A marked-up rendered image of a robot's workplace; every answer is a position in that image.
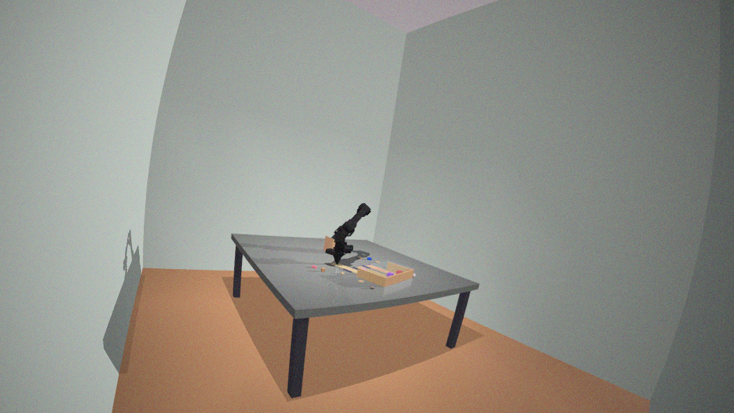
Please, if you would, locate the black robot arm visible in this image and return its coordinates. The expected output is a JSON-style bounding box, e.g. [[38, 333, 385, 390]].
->
[[332, 203, 371, 254]]

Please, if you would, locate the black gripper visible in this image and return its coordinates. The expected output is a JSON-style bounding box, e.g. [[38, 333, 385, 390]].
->
[[325, 241, 345, 264]]

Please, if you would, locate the tan striped strip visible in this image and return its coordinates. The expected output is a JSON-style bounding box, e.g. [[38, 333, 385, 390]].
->
[[331, 262, 357, 274]]

